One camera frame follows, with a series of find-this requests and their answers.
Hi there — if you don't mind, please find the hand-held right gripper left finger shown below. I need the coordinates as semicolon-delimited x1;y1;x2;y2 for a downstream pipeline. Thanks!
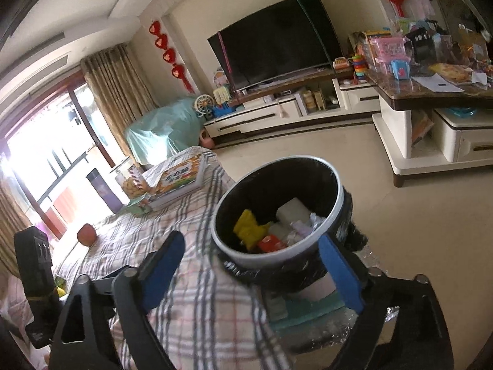
48;231;186;370

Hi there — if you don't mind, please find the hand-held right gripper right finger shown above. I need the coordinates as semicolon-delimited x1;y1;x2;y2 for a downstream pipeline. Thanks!
318;234;455;370

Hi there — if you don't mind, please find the red white carton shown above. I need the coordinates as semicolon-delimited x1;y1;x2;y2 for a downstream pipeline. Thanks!
257;227;293;253

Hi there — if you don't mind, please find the white foam block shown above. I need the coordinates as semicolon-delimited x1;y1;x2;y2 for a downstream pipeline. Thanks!
275;197;312;226

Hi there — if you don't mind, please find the yellow wrapper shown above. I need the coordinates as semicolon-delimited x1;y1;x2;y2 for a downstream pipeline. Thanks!
233;209;270;249

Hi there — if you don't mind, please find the beige curtain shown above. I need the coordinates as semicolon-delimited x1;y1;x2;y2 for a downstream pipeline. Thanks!
81;42;158;155
0;185;31;274

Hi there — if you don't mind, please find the plaid blanket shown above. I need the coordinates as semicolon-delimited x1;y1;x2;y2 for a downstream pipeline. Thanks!
54;148;293;370

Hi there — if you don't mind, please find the red apple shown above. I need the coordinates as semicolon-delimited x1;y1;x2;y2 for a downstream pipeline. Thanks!
77;223;97;246

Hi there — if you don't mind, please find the small green box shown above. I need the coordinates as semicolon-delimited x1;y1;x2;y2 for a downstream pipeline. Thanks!
125;196;153;216

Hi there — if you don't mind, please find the clear snack jar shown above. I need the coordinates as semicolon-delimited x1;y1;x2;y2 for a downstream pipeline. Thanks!
116;166;151;201

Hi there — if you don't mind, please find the orange picture book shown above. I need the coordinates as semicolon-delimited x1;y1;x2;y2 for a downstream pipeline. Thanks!
148;154;209;209

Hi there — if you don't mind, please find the purple water bottle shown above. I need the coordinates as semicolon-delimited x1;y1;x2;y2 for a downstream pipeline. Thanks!
87;167;121;211

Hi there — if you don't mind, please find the teal covered object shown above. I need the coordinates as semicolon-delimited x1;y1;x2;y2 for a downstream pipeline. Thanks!
125;96;210;166

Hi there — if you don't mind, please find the glass balcony door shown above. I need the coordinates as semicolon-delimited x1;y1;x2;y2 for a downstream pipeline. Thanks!
0;81;132;240

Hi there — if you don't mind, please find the marble top table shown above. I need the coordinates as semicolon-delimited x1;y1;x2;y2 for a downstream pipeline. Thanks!
364;62;493;187

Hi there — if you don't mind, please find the toy ferris wheel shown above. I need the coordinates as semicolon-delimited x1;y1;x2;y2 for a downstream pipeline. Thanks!
193;94;214;118

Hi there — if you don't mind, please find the white television cabinet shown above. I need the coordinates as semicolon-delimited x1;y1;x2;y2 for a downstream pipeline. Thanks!
203;73;386;139

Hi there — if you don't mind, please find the toy house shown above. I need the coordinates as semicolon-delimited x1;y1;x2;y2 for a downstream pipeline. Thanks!
213;68;231;105

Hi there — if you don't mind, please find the small blue toy case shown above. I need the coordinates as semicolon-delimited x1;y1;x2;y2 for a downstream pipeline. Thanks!
391;60;411;80

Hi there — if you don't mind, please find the white paper sheet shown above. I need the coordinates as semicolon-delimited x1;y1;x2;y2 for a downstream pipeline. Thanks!
412;73;465;93

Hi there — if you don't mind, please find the pink plastic box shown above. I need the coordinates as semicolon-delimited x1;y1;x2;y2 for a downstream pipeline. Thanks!
368;35;409;74

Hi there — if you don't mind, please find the black television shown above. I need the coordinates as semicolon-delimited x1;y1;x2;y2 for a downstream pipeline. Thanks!
207;0;343;91

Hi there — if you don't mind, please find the stacking ring toy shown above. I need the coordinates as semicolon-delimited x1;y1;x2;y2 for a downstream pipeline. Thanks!
352;53;368;81

